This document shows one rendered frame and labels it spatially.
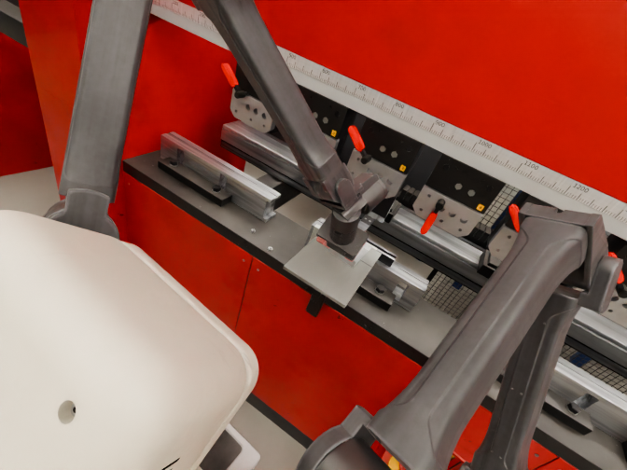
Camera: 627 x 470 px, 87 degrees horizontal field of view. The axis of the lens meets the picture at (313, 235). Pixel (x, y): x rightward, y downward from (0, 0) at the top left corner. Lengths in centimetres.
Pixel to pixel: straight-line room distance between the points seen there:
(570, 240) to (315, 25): 70
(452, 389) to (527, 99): 60
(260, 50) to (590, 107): 59
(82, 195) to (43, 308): 23
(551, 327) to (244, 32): 56
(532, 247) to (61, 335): 42
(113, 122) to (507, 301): 47
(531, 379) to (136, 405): 49
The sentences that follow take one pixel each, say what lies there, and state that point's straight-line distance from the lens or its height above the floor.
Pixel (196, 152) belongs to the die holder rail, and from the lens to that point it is 128.
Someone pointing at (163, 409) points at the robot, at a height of 138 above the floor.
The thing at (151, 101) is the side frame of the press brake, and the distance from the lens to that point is 137.
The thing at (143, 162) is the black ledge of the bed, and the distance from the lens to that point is 137.
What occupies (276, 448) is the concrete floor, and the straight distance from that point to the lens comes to 169.
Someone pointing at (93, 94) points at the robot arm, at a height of 139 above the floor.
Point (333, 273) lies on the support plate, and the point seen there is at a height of 100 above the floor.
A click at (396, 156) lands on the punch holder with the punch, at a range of 86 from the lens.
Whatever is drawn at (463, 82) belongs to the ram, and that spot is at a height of 148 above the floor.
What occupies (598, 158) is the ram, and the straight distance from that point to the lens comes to 84.
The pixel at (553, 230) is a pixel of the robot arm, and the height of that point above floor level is 143.
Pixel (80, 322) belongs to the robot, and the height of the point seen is 139.
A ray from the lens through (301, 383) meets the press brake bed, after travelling 136.
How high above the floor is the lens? 157
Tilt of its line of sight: 37 degrees down
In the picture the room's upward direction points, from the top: 21 degrees clockwise
